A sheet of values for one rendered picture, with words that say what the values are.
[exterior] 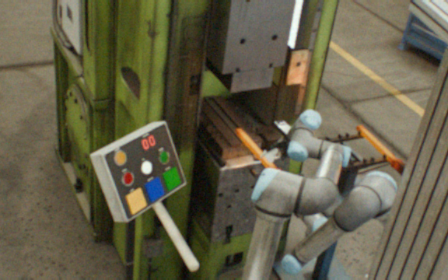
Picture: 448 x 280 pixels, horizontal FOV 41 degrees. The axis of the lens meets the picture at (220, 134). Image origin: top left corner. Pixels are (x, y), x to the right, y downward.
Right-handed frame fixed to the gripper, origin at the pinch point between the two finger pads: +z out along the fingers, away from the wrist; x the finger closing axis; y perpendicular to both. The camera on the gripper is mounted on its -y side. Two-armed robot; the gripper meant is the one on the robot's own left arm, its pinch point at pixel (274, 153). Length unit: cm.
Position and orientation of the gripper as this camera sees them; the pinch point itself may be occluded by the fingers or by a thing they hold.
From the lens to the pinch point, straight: 254.9
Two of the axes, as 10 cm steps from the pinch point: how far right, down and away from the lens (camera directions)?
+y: 3.3, 8.7, -3.6
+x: 8.9, -1.7, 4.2
